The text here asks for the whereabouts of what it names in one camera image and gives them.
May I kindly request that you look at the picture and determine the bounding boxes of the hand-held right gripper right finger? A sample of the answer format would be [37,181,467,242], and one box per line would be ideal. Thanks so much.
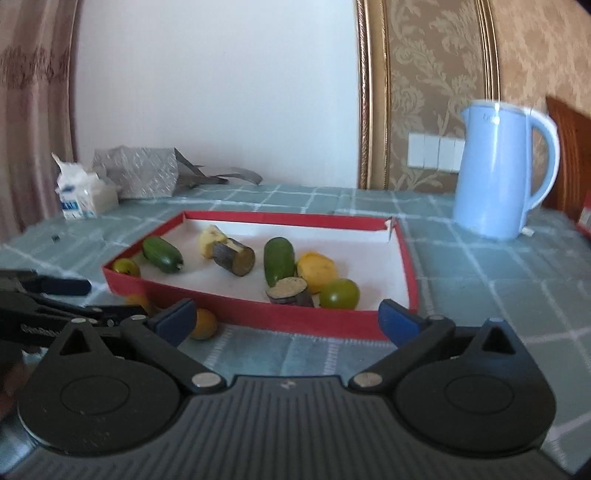
[348,299,528,394]

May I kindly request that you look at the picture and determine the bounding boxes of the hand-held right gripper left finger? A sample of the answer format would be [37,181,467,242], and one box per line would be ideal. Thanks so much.
[39,298,227,394]

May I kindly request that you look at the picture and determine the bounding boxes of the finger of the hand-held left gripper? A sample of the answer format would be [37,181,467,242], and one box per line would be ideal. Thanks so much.
[0,269,93,297]
[0,294,149,329]

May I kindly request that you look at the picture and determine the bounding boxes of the round brown fruit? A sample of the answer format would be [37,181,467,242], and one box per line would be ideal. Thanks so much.
[189,308,219,341]
[126,294,155,317]

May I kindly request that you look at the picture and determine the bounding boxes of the large green tomato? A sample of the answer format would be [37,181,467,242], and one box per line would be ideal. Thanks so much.
[318,278,361,310]

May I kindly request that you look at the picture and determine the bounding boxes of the small green tomato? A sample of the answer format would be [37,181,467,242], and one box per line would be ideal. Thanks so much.
[112,257,141,278]

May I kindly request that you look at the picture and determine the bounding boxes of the green cucumber piece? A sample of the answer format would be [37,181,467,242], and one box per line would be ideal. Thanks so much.
[141,236,184,273]
[263,237,296,288]

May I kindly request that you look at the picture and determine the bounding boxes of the dark sugarcane piece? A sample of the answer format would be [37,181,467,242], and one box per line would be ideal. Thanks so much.
[265,277,315,308]
[212,237,256,277]

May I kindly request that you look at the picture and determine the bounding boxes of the small yellow fruit piece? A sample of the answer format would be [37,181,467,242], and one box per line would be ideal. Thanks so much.
[199,224,229,259]

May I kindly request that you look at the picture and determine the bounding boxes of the large yellow fruit chunk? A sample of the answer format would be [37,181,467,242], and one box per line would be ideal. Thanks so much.
[296,251,338,295]

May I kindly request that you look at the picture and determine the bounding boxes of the red shallow cardboard tray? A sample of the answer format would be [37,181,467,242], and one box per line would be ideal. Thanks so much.
[102,210,420,342]

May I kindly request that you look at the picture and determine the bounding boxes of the white tissue pack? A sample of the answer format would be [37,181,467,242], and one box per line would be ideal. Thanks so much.
[52,152,120,220]

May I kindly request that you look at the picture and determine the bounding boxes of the grey patterned paper bag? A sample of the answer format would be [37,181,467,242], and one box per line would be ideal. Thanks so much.
[92,145,264,200]

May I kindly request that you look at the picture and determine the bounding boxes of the light blue electric kettle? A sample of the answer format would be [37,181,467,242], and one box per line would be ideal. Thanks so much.
[452,99,561,241]

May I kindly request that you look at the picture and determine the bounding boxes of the beige curtain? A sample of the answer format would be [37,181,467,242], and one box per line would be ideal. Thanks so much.
[0,0,84,241]

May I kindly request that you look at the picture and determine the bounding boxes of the red rectangular box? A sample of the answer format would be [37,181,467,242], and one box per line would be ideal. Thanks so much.
[575,191,591,238]

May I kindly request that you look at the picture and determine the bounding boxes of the brown wooden headboard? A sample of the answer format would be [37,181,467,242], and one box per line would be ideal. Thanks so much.
[542,95,591,222]

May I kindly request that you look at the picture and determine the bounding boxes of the gold framed wallpaper panel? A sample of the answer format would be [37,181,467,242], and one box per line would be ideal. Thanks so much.
[355,0,502,190]

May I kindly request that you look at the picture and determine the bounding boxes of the white wall switch panel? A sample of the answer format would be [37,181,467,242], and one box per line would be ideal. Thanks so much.
[407,133,466,172]

